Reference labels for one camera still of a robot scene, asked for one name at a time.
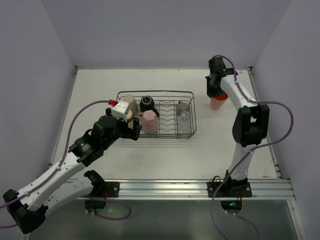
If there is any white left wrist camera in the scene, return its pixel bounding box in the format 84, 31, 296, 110
111, 100, 130, 122

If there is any salmon pink plastic cup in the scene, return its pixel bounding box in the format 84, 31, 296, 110
210, 93, 229, 110

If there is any black mug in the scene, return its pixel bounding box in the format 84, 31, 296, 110
139, 95, 160, 118

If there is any grey wire dish rack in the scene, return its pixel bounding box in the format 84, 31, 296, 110
116, 90, 197, 139

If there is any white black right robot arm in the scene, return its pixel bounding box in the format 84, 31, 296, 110
206, 55, 270, 198

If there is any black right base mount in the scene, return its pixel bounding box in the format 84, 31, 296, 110
215, 178, 253, 214

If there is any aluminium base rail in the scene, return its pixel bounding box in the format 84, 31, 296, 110
59, 178, 293, 201

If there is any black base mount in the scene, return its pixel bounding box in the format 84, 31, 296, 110
215, 178, 253, 214
84, 181, 120, 212

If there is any clear glass lower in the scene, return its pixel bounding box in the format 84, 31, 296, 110
178, 123, 191, 135

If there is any cream cup brown band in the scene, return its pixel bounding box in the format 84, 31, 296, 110
126, 110, 134, 129

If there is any beige tall cup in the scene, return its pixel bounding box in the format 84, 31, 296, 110
123, 94, 139, 115

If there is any pink faceted mug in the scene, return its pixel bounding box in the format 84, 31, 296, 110
140, 110, 159, 134

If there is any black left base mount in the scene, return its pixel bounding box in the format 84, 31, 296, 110
84, 181, 120, 212

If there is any grey beige small mug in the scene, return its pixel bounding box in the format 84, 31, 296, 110
177, 100, 190, 115

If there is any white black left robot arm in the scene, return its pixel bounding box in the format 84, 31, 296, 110
3, 108, 142, 234

